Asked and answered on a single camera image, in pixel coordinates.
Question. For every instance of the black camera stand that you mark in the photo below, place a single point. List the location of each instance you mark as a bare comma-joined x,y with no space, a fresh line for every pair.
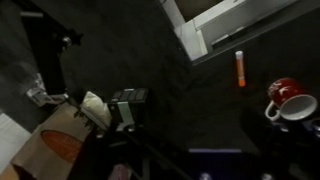
46,50

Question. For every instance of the white crumpled napkin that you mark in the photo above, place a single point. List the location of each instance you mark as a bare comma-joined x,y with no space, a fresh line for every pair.
96,108

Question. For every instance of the brown paper bag, red logo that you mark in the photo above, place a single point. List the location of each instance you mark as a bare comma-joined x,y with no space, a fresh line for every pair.
50,143

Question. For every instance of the white tray frame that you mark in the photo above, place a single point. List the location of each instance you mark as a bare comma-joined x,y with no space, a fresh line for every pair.
213,23

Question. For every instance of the crumpled clear plastic wrapper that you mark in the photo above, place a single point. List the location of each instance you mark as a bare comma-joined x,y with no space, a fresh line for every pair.
40,92

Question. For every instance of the red mug with white interior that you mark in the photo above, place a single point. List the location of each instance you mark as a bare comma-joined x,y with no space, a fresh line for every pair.
289,96

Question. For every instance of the orange marker with white cap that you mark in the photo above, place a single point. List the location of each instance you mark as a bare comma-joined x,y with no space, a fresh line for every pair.
240,68

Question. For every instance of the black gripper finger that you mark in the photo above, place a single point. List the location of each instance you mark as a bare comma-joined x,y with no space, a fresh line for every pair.
266,171

